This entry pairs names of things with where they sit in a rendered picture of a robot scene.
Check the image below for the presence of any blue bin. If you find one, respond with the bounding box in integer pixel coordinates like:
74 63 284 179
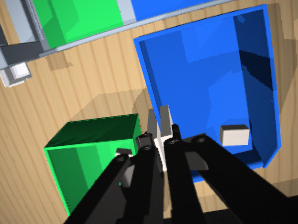
133 4 281 169

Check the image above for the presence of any dark grey metal shelf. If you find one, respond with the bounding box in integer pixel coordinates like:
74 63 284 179
0 0 235 87

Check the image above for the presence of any green bin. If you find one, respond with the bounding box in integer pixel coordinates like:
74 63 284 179
43 113 142 217

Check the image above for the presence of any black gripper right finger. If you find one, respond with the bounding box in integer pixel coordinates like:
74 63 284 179
160 105 298 224

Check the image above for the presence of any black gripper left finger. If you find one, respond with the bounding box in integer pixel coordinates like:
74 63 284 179
63 108 167 224

